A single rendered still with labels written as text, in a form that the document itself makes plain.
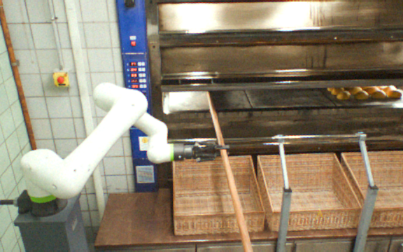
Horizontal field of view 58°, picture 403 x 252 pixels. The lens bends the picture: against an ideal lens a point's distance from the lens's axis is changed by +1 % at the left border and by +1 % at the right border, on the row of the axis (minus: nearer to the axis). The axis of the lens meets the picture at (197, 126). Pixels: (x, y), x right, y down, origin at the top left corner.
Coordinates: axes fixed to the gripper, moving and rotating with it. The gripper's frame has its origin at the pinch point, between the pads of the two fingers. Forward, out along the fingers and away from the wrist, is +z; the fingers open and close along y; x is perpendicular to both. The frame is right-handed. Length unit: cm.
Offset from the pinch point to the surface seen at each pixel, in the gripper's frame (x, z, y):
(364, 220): 7, 82, 46
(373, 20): -52, 97, -57
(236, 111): -55, 16, 1
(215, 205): -31, 0, 60
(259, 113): -54, 32, 3
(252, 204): -30, 25, 60
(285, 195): 6.4, 34.8, 26.4
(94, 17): -55, -70, -62
